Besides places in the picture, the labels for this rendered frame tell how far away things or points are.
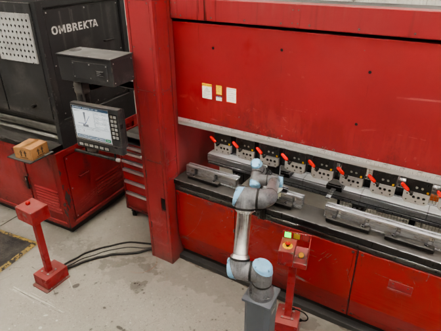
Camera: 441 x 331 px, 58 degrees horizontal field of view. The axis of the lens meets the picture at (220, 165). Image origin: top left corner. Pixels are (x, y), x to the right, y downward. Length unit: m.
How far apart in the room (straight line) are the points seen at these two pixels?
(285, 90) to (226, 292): 1.80
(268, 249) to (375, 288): 0.82
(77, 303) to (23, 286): 0.58
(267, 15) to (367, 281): 1.92
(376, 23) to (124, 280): 2.84
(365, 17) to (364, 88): 0.41
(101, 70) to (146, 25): 0.44
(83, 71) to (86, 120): 0.36
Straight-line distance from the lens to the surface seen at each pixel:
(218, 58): 2.92
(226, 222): 3.32
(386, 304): 3.16
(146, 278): 3.77
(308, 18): 2.58
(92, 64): 2.98
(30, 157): 3.82
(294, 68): 2.67
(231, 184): 3.26
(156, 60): 2.99
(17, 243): 4.56
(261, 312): 2.49
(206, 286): 3.65
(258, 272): 2.32
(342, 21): 2.51
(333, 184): 3.12
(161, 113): 3.11
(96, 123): 3.10
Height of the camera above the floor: 2.56
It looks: 28 degrees down
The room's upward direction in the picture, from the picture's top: straight up
